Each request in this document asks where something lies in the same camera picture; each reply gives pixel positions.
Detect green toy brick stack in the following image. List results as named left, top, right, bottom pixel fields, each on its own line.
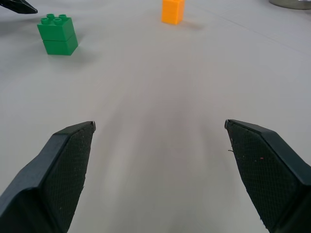
left=36, top=14, right=79, bottom=56

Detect silver metal bowl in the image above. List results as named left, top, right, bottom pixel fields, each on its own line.
left=268, top=0, right=311, bottom=10

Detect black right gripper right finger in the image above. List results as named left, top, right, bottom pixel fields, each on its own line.
left=224, top=118, right=311, bottom=233

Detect orange toy brick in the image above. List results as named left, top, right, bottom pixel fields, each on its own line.
left=161, top=0, right=186, bottom=25

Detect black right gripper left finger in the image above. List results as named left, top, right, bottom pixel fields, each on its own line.
left=0, top=120, right=96, bottom=233

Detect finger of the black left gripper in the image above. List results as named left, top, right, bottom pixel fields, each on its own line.
left=0, top=0, right=38, bottom=14

